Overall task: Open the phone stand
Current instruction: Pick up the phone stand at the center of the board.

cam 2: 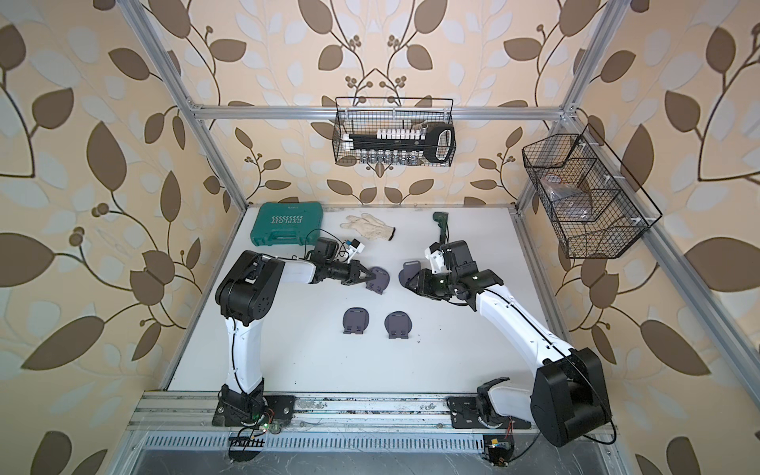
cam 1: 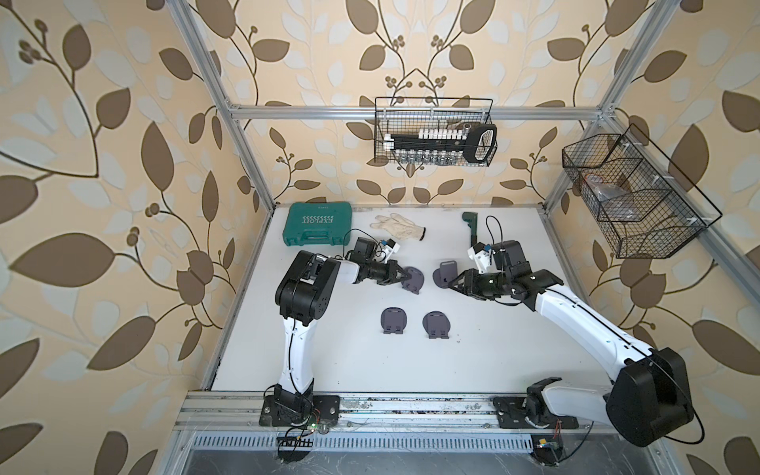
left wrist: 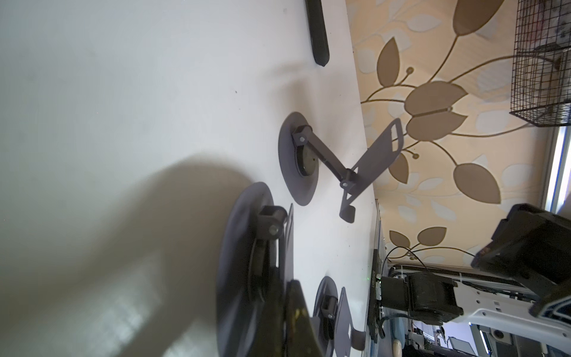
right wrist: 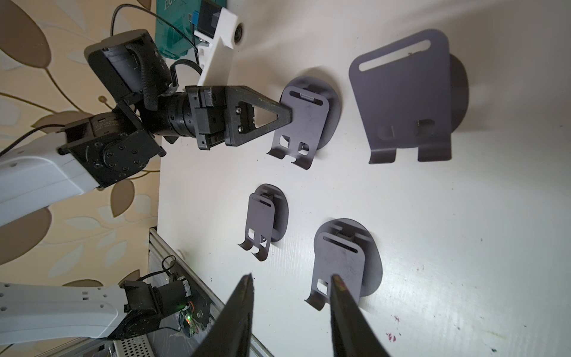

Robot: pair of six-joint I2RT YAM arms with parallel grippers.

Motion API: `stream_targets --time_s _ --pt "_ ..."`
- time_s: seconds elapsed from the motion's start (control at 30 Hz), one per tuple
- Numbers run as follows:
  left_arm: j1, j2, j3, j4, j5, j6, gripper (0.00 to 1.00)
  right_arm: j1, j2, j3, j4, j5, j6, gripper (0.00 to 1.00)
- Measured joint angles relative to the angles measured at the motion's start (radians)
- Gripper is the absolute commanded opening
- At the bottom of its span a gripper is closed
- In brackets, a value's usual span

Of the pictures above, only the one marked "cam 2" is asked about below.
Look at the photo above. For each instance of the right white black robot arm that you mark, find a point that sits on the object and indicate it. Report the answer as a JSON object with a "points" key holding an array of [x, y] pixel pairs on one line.
{"points": [[569, 397]]}

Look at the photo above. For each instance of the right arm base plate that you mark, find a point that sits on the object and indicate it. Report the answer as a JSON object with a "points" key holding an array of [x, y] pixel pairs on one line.
{"points": [[465, 414]]}

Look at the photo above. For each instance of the plastic bag in basket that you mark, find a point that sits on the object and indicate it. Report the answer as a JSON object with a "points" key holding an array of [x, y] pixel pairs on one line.
{"points": [[569, 203]]}

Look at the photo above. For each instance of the aluminium mounting rail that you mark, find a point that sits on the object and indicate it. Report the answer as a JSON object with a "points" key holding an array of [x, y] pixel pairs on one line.
{"points": [[331, 411]]}

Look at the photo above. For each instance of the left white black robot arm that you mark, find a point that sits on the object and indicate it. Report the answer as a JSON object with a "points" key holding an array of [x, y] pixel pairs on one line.
{"points": [[247, 294]]}

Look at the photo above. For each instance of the right black wire basket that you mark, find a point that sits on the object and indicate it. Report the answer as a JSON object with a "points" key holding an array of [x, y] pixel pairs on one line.
{"points": [[594, 203]]}

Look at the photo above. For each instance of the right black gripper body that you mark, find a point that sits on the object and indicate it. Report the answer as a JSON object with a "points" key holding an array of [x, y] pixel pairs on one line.
{"points": [[436, 285]]}

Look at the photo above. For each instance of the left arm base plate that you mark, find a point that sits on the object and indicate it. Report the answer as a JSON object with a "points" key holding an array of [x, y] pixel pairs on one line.
{"points": [[236, 410]]}

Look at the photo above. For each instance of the back black wire basket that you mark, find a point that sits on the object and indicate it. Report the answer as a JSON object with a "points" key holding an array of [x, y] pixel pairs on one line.
{"points": [[367, 114]]}

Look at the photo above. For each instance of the black wire basket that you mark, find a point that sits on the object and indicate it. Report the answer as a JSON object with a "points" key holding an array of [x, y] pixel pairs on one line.
{"points": [[367, 114], [594, 203]]}

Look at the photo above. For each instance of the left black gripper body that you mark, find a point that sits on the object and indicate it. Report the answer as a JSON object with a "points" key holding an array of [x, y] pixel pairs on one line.
{"points": [[347, 272]]}

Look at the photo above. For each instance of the socket bit set holder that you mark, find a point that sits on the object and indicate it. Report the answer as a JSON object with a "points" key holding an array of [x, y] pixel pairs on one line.
{"points": [[431, 143]]}

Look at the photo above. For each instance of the grey phone stand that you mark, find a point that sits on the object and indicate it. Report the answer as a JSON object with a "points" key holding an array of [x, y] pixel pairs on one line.
{"points": [[398, 324], [355, 320], [409, 273], [380, 282]]}

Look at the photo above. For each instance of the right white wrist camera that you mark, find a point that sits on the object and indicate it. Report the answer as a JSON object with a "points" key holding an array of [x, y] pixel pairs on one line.
{"points": [[434, 255]]}

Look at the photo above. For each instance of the green plastic tool case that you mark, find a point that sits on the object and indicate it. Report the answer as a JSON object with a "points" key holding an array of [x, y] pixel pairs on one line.
{"points": [[287, 224]]}

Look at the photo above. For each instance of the green black handled tool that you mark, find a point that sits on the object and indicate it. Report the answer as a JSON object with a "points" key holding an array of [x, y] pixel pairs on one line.
{"points": [[441, 218]]}

